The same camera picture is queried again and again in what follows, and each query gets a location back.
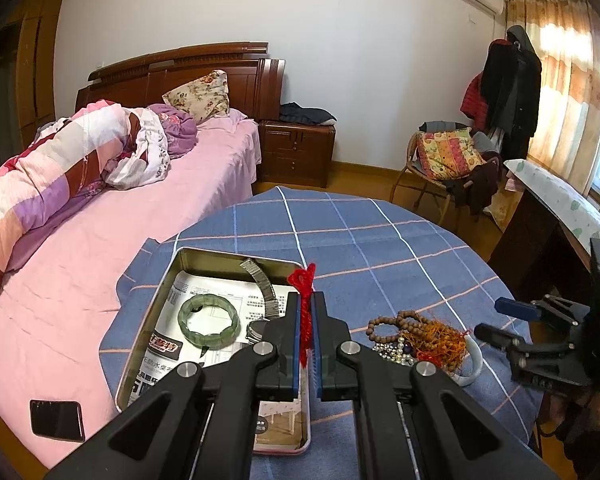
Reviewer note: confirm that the black smartphone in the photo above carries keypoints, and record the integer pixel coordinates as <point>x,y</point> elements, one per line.
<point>55,420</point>

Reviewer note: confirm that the red knotted tassel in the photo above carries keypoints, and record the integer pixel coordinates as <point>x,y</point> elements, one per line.
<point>302,280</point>

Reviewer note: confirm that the wooden nightstand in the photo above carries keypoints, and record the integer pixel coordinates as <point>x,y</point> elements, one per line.
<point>295,150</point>

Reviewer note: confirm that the wooden armchair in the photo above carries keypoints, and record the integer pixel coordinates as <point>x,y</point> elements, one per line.
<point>415,155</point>

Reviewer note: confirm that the wooden bed with pink sheet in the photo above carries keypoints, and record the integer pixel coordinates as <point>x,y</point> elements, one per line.
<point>105,240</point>

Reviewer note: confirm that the floral pillow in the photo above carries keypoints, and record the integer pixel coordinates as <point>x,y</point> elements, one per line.
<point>200,95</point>

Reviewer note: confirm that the colourful patterned cushion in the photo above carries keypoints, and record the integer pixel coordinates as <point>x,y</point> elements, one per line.
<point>450,152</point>

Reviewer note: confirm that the purple blanket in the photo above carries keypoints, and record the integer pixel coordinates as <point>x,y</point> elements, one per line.
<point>180,125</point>

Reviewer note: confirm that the black hanging coat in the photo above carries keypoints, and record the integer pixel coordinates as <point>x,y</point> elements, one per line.
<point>510,90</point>

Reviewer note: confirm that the dark clothes heap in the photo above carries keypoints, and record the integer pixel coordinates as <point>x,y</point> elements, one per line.
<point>480,185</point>

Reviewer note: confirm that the white jade bangle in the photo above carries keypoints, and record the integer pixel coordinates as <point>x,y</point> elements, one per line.
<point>478,360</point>

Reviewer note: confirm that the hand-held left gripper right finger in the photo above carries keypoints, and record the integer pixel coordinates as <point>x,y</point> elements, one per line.
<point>316,345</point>

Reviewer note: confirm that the dark folded clothes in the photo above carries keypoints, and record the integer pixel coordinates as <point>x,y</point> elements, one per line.
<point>305,114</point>

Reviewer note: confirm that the red hanging jacket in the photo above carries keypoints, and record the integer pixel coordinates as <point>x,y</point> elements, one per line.
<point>472,100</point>

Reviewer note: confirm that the rectangular metal tin box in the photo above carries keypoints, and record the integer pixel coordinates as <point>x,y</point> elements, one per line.
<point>180,260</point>

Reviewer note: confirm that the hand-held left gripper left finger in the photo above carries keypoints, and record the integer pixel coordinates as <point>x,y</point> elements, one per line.
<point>294,340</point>

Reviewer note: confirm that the wooden wardrobe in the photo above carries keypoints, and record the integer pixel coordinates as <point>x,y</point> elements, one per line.
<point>40,60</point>

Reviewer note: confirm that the newspaper lining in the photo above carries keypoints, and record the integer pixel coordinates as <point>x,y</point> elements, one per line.
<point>205,285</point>

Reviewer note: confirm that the pink patchwork quilt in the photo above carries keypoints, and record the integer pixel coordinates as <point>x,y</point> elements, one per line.
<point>55,160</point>

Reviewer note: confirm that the white floral desk cover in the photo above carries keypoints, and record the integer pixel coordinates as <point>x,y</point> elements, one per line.
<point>555,195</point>

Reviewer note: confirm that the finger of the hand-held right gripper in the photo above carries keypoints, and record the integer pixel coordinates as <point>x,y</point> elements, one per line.
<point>495,335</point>
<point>517,307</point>

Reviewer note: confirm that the dark wooden desk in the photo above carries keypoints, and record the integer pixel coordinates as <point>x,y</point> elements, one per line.
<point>530,240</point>

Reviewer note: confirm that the orange patterned curtain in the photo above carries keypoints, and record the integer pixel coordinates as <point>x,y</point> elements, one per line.
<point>565,60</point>

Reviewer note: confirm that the blue checked tablecloth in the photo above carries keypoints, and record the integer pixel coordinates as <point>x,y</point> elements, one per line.
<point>355,240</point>

